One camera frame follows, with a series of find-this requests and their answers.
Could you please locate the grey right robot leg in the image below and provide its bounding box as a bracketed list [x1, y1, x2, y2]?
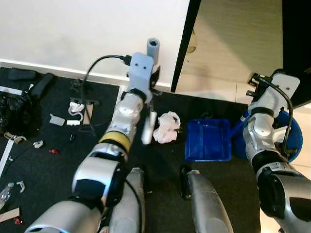
[181, 166, 235, 233]

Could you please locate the beige slipper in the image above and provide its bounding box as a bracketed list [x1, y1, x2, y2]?
[187, 30, 198, 54]

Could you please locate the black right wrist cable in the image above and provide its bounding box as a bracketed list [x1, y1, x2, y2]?
[257, 77, 295, 157]

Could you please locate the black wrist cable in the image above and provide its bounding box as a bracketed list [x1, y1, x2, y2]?
[257, 77, 295, 157]
[80, 54, 133, 137]

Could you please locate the grey paper scrap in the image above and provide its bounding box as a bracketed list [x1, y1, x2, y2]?
[49, 114, 66, 127]

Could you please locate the long black object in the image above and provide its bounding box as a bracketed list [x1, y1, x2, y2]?
[30, 73, 55, 100]

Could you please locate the long white strip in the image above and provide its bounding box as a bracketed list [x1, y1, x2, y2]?
[0, 137, 16, 176]

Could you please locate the crumpled white paper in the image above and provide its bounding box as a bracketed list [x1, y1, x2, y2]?
[153, 111, 182, 144]

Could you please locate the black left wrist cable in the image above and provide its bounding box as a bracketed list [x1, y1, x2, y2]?
[80, 54, 133, 137]

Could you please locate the clear plastic bottle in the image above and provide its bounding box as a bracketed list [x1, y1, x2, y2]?
[0, 183, 15, 210]

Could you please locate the black door frame post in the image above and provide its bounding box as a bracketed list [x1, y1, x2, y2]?
[170, 0, 203, 93]

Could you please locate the black plastic bag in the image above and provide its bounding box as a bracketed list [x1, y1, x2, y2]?
[0, 92, 42, 139]

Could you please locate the grey robot leg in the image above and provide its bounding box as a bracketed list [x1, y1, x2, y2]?
[108, 167, 147, 233]
[181, 166, 235, 233]

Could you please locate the brown cardboard strip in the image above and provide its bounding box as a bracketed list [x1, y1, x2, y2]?
[0, 207, 21, 223]

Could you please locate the grey left robot leg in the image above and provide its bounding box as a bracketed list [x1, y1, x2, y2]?
[108, 167, 147, 233]

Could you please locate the blue round waste bin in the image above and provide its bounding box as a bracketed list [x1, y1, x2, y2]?
[233, 109, 304, 164]

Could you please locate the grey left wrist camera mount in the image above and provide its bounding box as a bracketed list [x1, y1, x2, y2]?
[127, 52, 155, 94]

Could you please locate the grey broom handle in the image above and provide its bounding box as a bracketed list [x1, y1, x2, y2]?
[141, 38, 162, 145]

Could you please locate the black floor carpet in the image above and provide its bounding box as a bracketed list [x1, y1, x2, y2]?
[0, 67, 265, 233]

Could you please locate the flat black oval object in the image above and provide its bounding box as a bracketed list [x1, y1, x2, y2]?
[7, 68, 37, 82]

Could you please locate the small black frame object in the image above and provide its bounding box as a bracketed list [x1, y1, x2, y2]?
[69, 79, 100, 106]

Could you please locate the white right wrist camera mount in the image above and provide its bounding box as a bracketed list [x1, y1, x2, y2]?
[269, 69, 301, 106]

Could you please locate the white curled plastic piece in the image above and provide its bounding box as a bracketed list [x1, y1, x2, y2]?
[67, 101, 86, 126]

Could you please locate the brown cardboard piece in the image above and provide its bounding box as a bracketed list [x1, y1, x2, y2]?
[83, 103, 94, 126]

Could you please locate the black cabinet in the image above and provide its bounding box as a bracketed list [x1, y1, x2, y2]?
[281, 0, 311, 108]

